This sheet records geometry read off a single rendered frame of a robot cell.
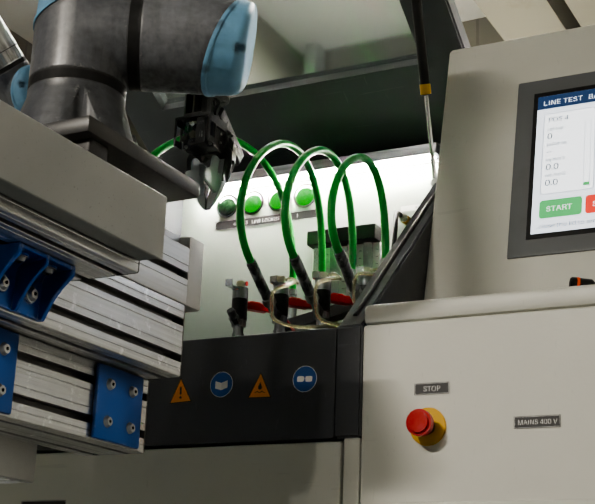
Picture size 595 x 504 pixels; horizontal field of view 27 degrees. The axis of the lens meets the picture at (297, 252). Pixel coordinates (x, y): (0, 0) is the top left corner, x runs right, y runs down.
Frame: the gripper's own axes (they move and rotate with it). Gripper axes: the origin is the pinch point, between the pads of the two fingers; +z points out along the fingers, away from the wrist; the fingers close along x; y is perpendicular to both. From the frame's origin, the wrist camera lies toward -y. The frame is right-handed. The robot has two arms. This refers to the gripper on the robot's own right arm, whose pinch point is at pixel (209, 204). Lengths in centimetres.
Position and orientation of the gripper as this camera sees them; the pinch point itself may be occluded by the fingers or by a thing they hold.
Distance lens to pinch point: 216.0
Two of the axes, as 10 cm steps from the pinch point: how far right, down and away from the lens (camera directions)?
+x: 9.0, -1.0, -4.3
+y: -4.4, -2.9, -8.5
